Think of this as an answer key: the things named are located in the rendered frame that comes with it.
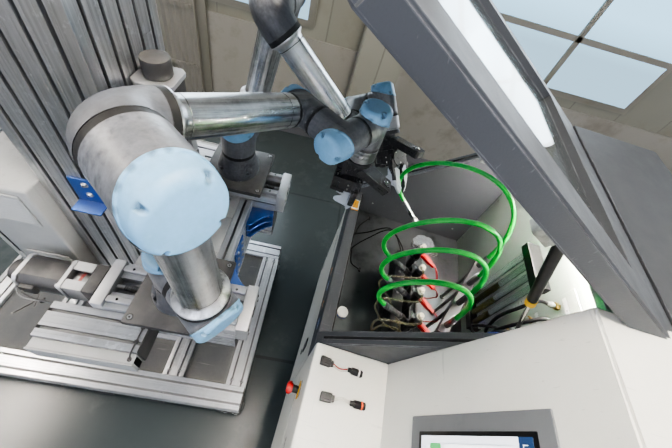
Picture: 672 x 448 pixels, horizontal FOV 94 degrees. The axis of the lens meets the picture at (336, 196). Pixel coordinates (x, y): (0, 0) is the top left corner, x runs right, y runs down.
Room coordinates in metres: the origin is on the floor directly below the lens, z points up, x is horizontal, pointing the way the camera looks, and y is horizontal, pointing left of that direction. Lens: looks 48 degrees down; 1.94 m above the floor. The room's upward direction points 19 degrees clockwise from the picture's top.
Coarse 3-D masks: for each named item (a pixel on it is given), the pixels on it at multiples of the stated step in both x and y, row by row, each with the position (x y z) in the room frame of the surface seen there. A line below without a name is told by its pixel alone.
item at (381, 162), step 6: (390, 132) 0.86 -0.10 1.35; (396, 132) 0.87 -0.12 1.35; (384, 138) 0.88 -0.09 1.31; (390, 138) 0.87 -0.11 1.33; (384, 144) 0.87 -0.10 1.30; (384, 150) 0.85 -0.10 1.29; (390, 150) 0.83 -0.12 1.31; (396, 150) 0.84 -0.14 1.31; (378, 156) 0.84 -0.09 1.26; (384, 156) 0.83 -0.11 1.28; (390, 156) 0.82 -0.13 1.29; (396, 156) 0.82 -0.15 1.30; (402, 156) 0.85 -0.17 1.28; (378, 162) 0.84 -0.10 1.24; (384, 162) 0.82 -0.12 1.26; (396, 162) 0.81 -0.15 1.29; (402, 162) 0.84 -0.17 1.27
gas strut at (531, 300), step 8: (552, 248) 0.32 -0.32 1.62; (552, 256) 0.32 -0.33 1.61; (560, 256) 0.32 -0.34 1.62; (544, 264) 0.33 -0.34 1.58; (552, 264) 0.32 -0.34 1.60; (544, 272) 0.32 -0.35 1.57; (552, 272) 0.32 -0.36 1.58; (536, 280) 0.33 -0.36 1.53; (544, 280) 0.32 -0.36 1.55; (536, 288) 0.33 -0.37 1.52; (544, 288) 0.33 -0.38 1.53; (528, 296) 0.33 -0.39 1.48; (536, 296) 0.33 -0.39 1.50; (528, 304) 0.33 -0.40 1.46; (536, 304) 0.33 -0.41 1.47; (520, 320) 0.34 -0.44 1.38
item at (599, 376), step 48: (528, 336) 0.29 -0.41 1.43; (576, 336) 0.27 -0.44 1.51; (624, 336) 0.27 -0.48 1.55; (432, 384) 0.23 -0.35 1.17; (480, 384) 0.22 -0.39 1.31; (528, 384) 0.21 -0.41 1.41; (576, 384) 0.20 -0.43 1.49; (624, 384) 0.20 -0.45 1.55; (288, 432) 0.09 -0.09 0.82; (384, 432) 0.14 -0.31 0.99; (576, 432) 0.14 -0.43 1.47; (624, 432) 0.14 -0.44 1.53
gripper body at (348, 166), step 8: (336, 168) 0.62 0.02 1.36; (344, 168) 0.61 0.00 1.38; (352, 168) 0.61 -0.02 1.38; (360, 168) 0.59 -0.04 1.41; (336, 176) 0.59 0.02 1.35; (344, 176) 0.60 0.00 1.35; (352, 176) 0.61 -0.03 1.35; (336, 184) 0.60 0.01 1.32; (344, 184) 0.60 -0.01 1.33; (352, 184) 0.59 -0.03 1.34; (360, 184) 0.60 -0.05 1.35; (352, 192) 0.60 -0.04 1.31
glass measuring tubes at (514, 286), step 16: (528, 256) 0.61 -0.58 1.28; (496, 272) 0.64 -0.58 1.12; (512, 272) 0.60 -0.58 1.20; (528, 272) 0.56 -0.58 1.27; (496, 288) 0.59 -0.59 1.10; (512, 288) 0.56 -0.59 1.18; (528, 288) 0.53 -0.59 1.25; (480, 304) 0.57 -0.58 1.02; (496, 304) 0.56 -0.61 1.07; (512, 304) 0.53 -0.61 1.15; (480, 320) 0.52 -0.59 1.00; (496, 320) 0.51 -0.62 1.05
